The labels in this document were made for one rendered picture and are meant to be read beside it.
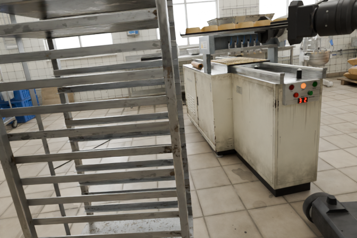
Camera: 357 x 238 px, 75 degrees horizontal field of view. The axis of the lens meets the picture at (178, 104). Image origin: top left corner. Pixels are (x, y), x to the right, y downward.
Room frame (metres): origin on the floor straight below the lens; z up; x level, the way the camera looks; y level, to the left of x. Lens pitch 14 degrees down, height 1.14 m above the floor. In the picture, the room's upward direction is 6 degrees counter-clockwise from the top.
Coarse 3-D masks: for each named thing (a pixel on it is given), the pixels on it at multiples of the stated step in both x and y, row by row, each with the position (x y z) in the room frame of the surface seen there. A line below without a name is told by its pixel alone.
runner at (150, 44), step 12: (72, 48) 0.77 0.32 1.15; (84, 48) 0.77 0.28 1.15; (96, 48) 0.77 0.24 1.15; (108, 48) 0.76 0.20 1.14; (120, 48) 0.76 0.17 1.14; (132, 48) 0.76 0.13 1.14; (144, 48) 0.76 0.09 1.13; (156, 48) 0.76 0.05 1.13; (0, 60) 0.79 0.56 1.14; (12, 60) 0.78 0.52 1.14; (24, 60) 0.78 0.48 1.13; (36, 60) 0.78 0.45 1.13
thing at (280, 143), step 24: (240, 96) 1.92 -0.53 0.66; (264, 96) 1.54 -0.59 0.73; (240, 120) 1.93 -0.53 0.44; (264, 120) 1.54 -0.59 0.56; (288, 120) 1.43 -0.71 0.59; (312, 120) 1.46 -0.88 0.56; (240, 144) 1.94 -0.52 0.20; (264, 144) 1.54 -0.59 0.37; (288, 144) 1.43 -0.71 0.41; (312, 144) 1.46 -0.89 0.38; (264, 168) 1.54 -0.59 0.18; (288, 168) 1.43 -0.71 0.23; (312, 168) 1.46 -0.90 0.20; (288, 192) 1.46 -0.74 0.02
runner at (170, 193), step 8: (128, 192) 0.77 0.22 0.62; (136, 192) 0.76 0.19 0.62; (144, 192) 0.76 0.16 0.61; (152, 192) 0.76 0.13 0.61; (160, 192) 0.76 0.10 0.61; (168, 192) 0.76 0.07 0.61; (176, 192) 0.75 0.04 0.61; (32, 200) 0.79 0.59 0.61; (40, 200) 0.79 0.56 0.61; (48, 200) 0.78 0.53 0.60; (56, 200) 0.78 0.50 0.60; (64, 200) 0.78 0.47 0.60; (72, 200) 0.78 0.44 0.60; (80, 200) 0.78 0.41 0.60; (88, 200) 0.78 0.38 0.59; (96, 200) 0.77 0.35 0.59; (104, 200) 0.77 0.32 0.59; (112, 200) 0.77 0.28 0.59
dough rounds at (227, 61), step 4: (212, 60) 2.62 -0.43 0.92; (216, 60) 2.57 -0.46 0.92; (220, 60) 2.52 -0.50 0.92; (224, 60) 2.48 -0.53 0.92; (228, 60) 2.46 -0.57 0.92; (232, 60) 2.40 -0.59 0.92; (236, 60) 2.41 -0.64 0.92; (240, 60) 2.31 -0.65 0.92; (244, 60) 2.26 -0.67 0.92; (248, 60) 2.27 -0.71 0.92; (252, 60) 2.20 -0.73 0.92; (256, 60) 2.15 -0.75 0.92; (260, 60) 2.16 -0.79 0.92; (264, 60) 2.14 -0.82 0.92; (228, 64) 2.12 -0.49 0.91
